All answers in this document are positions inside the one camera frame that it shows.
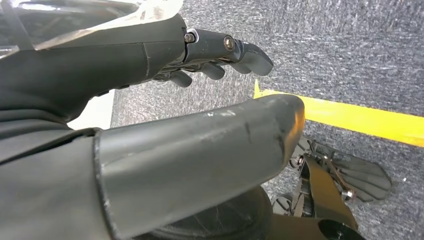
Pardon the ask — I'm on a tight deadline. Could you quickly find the black round robot cover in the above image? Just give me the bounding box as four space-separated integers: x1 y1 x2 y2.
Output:
132 185 274 240

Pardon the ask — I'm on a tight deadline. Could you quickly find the white desk side panel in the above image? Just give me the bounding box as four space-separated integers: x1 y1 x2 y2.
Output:
67 88 116 131

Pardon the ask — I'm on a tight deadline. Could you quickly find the dark ribbed robot foot plate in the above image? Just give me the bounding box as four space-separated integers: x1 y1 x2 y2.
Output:
289 135 393 204

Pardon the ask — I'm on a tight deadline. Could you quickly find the yellow floor tape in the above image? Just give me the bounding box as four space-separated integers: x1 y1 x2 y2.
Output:
253 79 424 149

